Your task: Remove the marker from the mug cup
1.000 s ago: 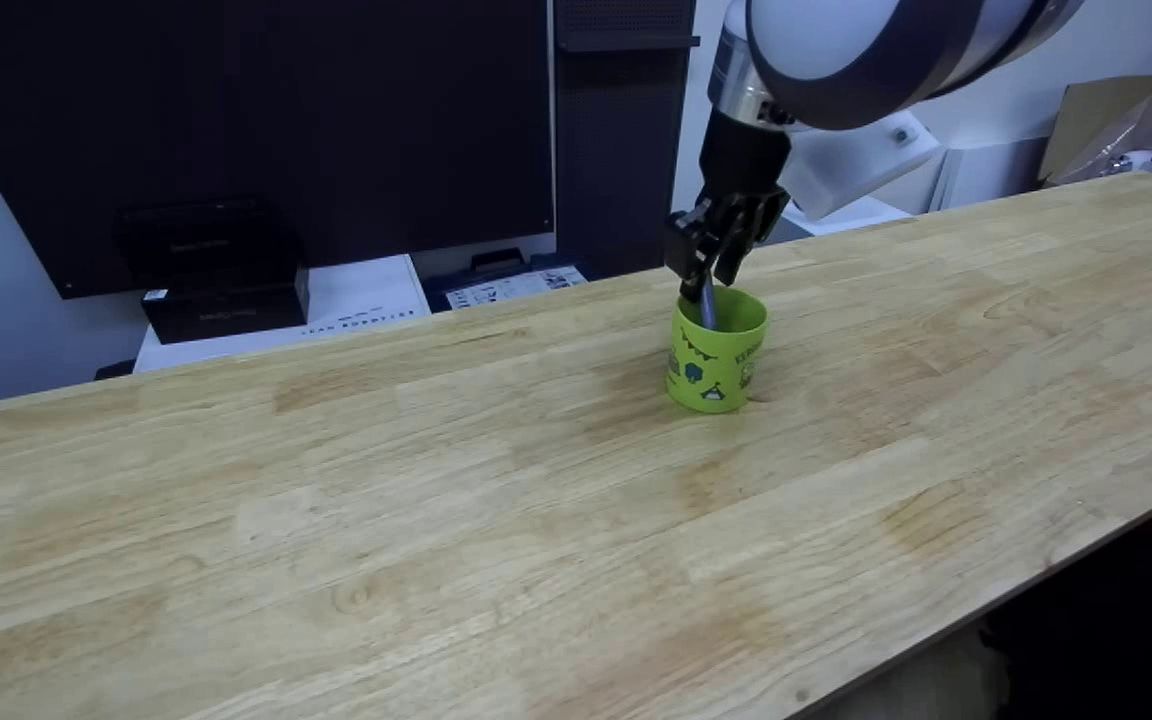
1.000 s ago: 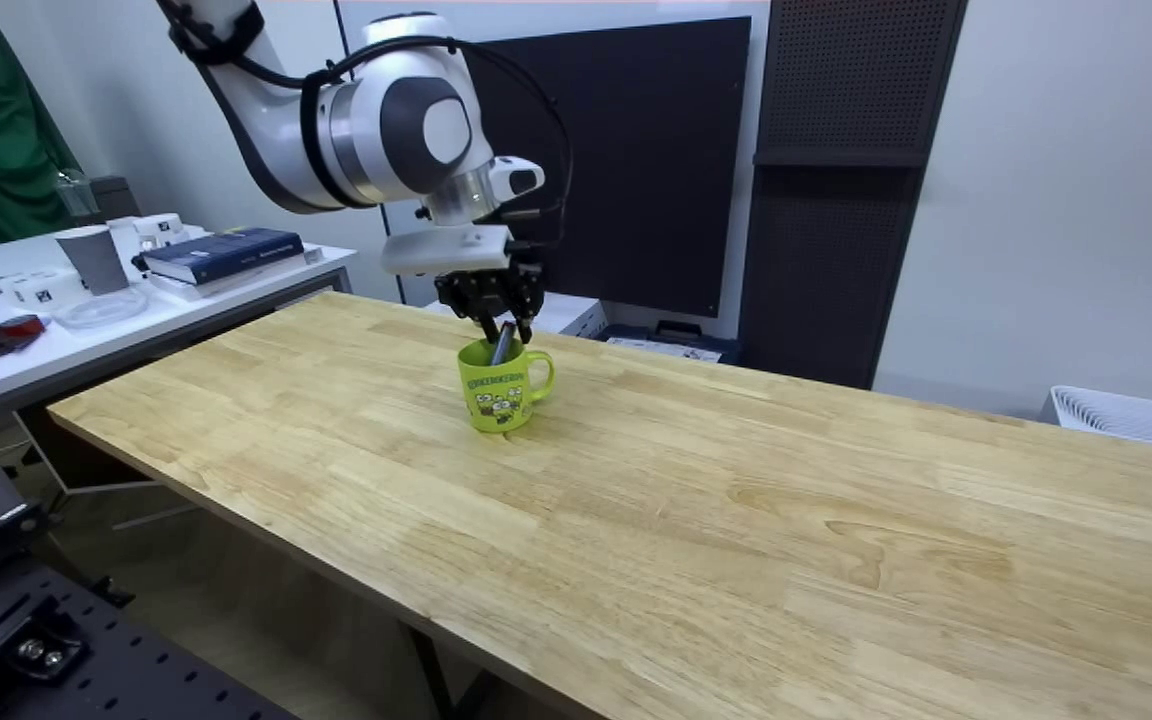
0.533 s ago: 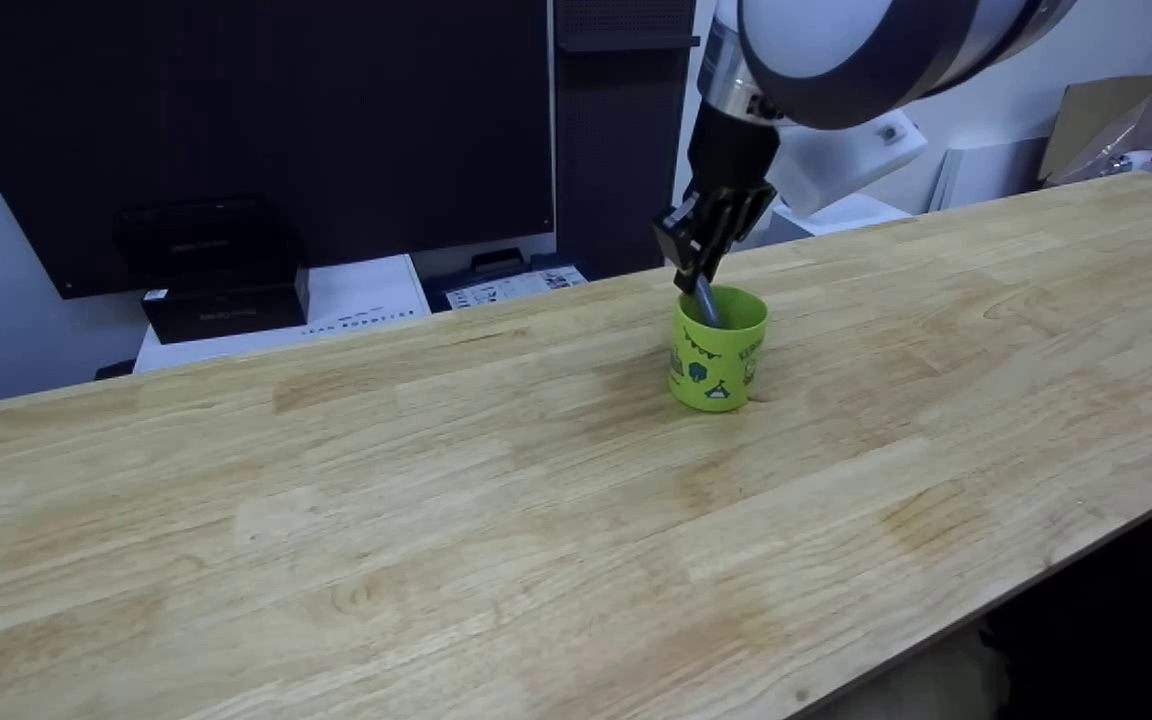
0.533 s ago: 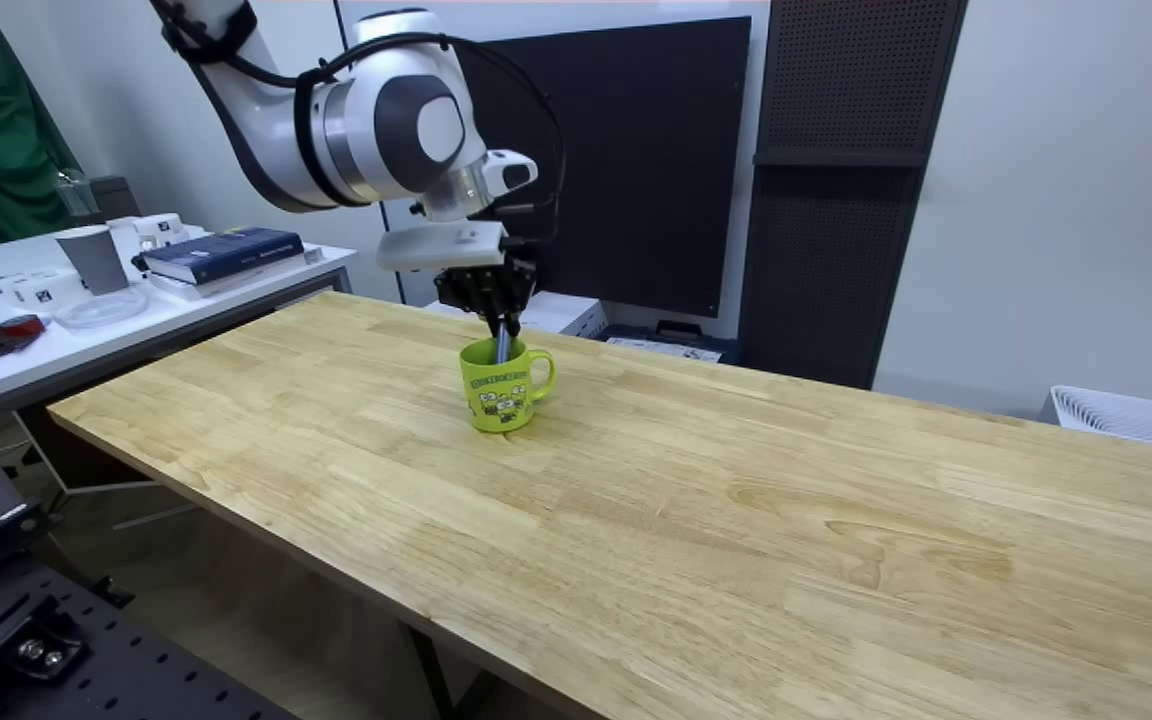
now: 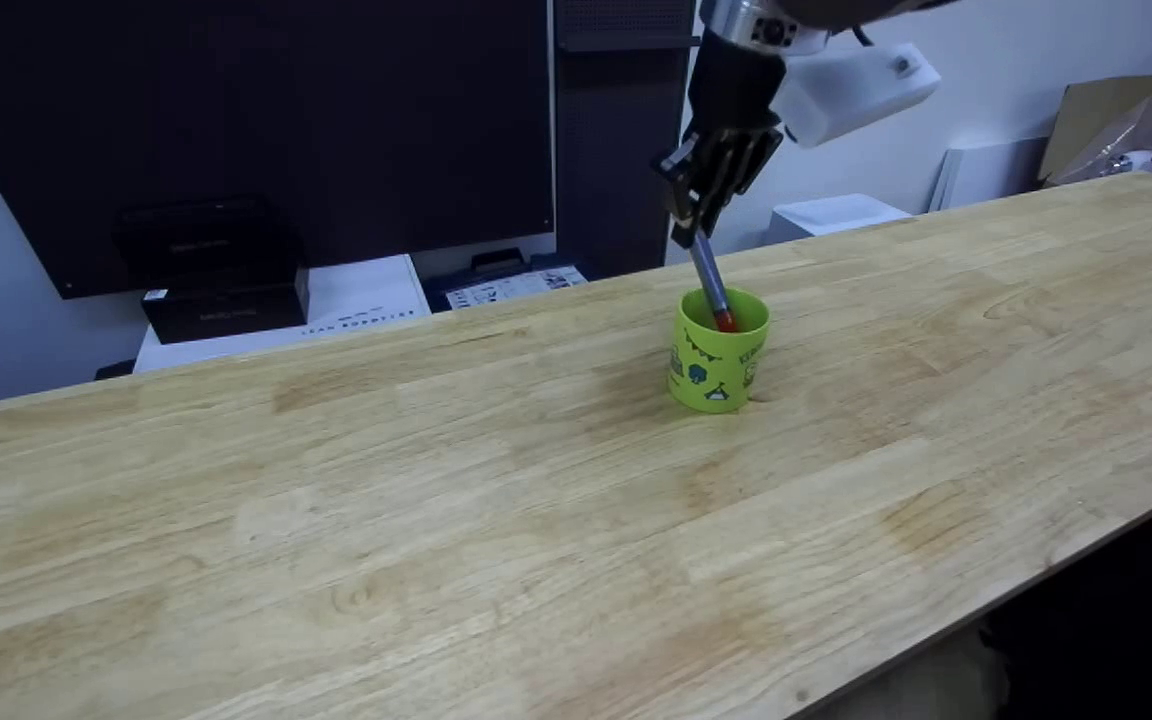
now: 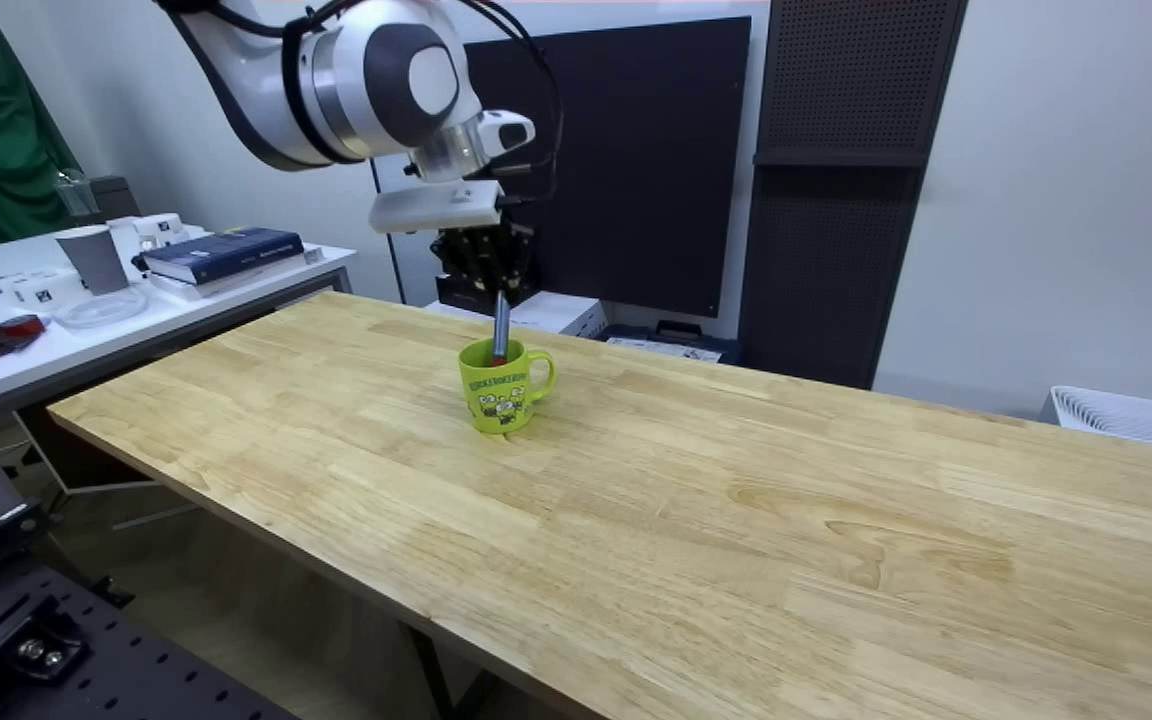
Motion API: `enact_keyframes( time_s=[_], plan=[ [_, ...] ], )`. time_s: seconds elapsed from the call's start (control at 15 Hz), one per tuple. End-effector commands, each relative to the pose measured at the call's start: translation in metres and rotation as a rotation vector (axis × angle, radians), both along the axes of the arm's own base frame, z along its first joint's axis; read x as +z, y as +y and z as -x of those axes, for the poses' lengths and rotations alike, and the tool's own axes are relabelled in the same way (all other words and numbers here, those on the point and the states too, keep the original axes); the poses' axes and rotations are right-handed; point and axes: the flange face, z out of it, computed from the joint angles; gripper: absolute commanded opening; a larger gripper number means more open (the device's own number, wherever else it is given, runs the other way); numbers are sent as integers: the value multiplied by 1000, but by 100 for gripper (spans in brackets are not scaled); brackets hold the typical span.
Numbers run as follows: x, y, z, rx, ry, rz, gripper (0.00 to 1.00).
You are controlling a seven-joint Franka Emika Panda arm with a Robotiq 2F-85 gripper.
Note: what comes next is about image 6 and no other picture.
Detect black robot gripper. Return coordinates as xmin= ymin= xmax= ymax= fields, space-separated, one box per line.
xmin=434 ymin=224 xmax=533 ymax=311

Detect grey marker with red cap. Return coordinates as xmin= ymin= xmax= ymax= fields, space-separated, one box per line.
xmin=492 ymin=294 xmax=514 ymax=363

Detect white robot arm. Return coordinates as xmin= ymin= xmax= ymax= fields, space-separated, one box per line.
xmin=158 ymin=0 xmax=536 ymax=233

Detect green cartoon mug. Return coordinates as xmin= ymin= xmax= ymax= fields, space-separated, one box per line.
xmin=462 ymin=342 xmax=555 ymax=437

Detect white box behind table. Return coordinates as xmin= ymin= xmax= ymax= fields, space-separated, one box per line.
xmin=514 ymin=294 xmax=607 ymax=337

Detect black monitor screen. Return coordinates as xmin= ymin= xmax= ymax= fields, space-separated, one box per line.
xmin=467 ymin=18 xmax=751 ymax=317

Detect dark blue book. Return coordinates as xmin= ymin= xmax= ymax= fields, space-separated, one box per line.
xmin=136 ymin=227 xmax=306 ymax=284

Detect clear plastic bag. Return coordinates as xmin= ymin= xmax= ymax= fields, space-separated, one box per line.
xmin=57 ymin=289 xmax=150 ymax=333

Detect grey small box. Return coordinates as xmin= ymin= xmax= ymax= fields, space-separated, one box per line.
xmin=57 ymin=227 xmax=129 ymax=297

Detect dark tall panel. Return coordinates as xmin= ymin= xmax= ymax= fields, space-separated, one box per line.
xmin=740 ymin=0 xmax=968 ymax=388

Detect white side table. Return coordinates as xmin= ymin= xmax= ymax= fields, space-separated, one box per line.
xmin=0 ymin=233 xmax=353 ymax=515

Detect black perforated metal base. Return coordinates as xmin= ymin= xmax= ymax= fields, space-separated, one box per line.
xmin=0 ymin=565 xmax=292 ymax=720

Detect white bin at right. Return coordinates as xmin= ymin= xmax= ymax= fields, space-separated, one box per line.
xmin=1049 ymin=386 xmax=1152 ymax=443

